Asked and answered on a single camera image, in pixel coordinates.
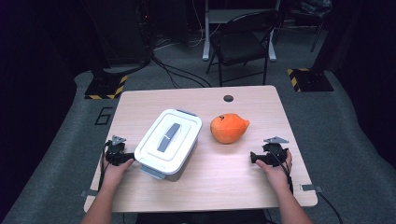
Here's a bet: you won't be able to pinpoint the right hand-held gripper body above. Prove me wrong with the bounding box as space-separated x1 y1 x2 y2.
262 135 290 168

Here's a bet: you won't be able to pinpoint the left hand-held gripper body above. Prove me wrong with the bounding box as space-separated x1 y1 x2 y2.
104 134 128 166

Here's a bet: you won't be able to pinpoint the white container lid grey handle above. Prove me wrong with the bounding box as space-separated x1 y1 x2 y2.
134 108 204 175

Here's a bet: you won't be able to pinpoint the orange plush mango toy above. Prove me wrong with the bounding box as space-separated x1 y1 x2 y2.
209 113 251 145

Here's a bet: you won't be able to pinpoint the clear plastic storage container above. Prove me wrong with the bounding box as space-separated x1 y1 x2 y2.
138 108 200 182

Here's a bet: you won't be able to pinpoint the person's left hand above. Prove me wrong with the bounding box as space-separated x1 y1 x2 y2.
101 158 135 191

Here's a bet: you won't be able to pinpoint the person's right hand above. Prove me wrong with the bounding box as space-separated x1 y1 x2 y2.
255 149 293 195

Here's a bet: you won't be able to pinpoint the black striped stand base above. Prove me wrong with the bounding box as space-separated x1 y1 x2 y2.
84 74 129 101
287 67 334 93

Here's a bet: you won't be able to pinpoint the person's dark clothing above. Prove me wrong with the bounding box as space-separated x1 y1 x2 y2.
134 208 269 224

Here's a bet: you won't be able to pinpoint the black folding chair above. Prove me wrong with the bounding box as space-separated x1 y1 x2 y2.
205 8 281 88

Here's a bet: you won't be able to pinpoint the dark chair with cloth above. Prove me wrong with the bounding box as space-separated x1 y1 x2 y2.
288 0 332 53

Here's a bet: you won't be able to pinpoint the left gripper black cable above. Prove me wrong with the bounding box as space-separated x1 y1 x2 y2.
97 140 113 191

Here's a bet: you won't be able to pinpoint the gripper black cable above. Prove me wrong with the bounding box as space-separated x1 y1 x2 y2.
270 146 295 194
97 140 113 191

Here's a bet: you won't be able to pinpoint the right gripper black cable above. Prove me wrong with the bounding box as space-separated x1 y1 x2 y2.
270 146 295 194

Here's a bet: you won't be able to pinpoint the grey table edge bracket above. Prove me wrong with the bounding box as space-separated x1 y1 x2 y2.
300 184 323 193
79 189 99 198

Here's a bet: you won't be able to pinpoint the black cable at bracket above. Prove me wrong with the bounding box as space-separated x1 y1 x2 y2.
317 191 344 224

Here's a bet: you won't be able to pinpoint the black floor cables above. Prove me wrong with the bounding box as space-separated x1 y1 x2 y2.
150 52 213 90

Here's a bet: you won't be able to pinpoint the white metal desk frame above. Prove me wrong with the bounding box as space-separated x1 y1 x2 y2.
202 0 281 63

